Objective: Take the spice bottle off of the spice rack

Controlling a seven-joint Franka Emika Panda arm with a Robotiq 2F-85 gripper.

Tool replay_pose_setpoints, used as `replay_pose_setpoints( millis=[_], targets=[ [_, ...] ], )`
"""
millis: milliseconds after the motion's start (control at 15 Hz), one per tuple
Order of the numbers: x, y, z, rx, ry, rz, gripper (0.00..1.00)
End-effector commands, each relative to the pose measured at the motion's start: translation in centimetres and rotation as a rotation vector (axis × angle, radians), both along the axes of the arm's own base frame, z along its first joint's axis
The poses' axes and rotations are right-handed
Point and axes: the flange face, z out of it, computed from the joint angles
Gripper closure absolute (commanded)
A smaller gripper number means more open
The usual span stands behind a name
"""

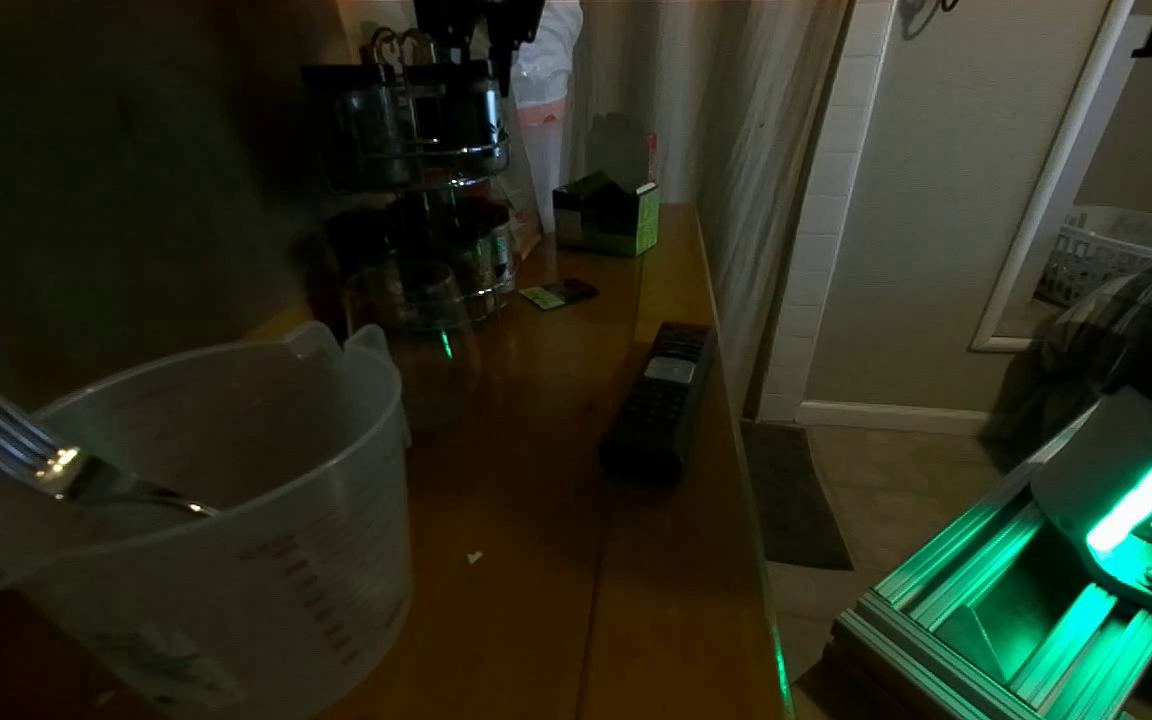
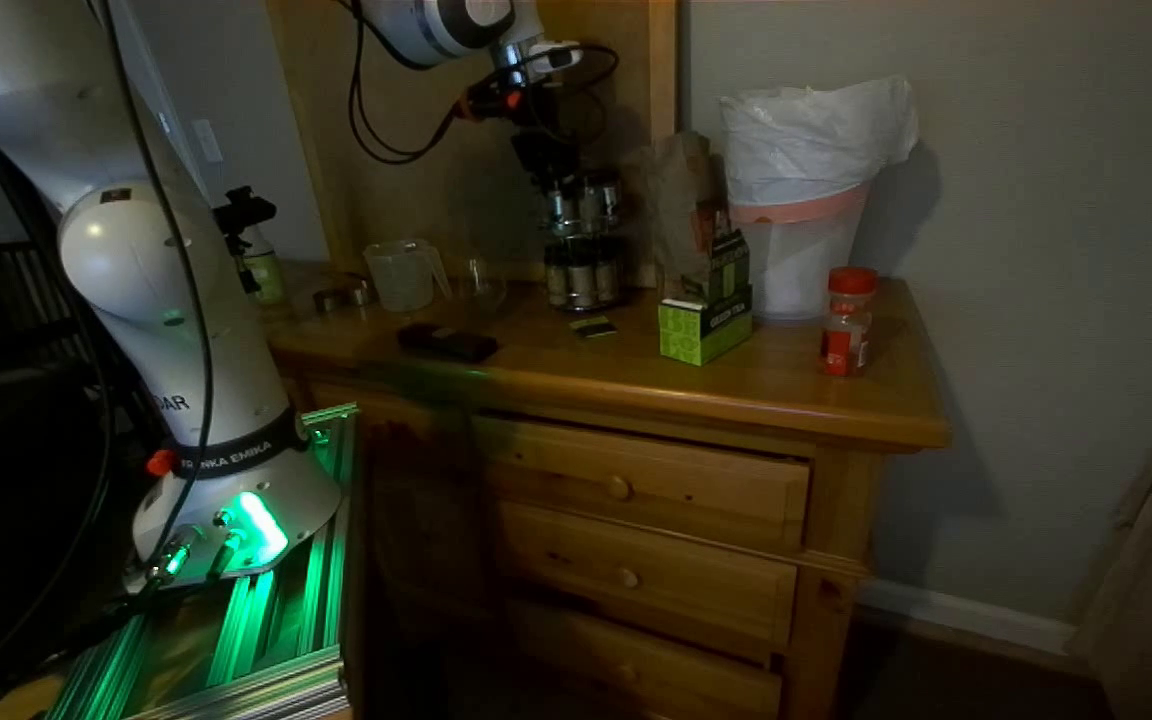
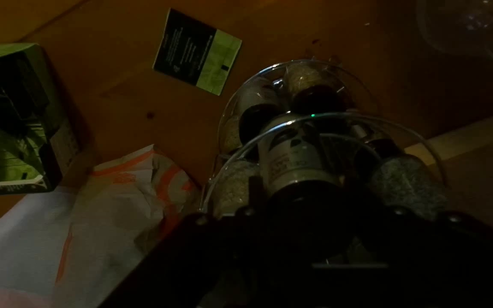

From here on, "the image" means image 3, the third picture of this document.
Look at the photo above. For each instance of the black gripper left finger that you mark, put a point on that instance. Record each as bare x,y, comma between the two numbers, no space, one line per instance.
201,262

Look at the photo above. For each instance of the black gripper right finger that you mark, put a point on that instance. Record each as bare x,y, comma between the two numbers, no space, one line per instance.
458,262

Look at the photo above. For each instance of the white label spice bottle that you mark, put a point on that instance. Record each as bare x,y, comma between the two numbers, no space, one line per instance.
298,163

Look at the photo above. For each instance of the pale spice bottle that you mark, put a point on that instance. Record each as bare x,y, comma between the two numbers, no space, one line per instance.
235,190

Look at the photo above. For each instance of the grey spice bottle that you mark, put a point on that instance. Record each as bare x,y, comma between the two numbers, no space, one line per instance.
410,185

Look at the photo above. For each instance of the white and orange plastic bag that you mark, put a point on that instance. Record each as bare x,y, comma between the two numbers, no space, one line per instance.
115,228

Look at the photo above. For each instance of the black and green card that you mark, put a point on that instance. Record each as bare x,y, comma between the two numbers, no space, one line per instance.
197,52

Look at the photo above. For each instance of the green cardboard box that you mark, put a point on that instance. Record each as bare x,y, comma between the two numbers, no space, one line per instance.
16,120

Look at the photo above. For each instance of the clear glass container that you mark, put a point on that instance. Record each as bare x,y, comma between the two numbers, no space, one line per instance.
470,28

